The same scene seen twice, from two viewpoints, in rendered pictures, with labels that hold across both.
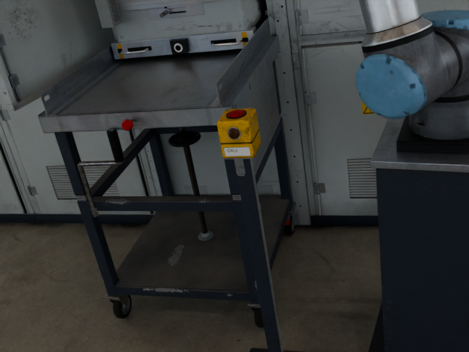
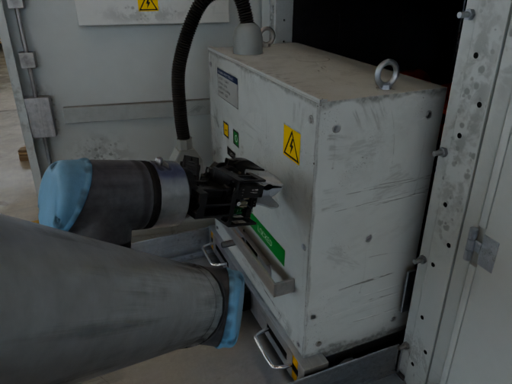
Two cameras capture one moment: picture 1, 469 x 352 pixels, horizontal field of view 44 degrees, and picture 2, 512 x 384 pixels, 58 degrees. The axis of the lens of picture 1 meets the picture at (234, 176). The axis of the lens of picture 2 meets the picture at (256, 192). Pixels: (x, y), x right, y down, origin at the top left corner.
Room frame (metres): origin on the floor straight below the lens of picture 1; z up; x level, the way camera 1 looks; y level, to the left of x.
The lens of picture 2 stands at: (1.49, -0.52, 1.56)
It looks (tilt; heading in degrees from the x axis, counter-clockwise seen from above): 26 degrees down; 47
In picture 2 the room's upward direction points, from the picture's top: straight up
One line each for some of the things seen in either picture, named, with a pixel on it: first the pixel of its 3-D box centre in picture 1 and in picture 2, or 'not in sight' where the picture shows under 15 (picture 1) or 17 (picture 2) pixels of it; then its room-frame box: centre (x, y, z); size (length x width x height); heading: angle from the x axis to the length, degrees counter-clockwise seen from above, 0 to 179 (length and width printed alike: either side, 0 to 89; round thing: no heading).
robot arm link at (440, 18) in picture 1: (448, 50); not in sight; (1.27, -0.54, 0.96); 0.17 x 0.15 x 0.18; 127
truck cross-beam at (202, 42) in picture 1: (183, 43); (256, 290); (2.06, 0.10, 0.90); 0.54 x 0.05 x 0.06; 71
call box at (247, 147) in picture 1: (239, 133); not in sight; (1.28, -0.03, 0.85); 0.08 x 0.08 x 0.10; 71
